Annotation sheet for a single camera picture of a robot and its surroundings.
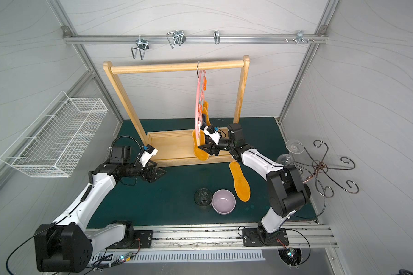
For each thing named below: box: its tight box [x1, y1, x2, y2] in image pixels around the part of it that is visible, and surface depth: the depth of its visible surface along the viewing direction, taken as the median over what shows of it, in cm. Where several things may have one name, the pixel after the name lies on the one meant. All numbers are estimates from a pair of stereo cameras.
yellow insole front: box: [228, 161, 251, 203], surface depth 92 cm
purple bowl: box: [209, 189, 237, 215], surface depth 84 cm
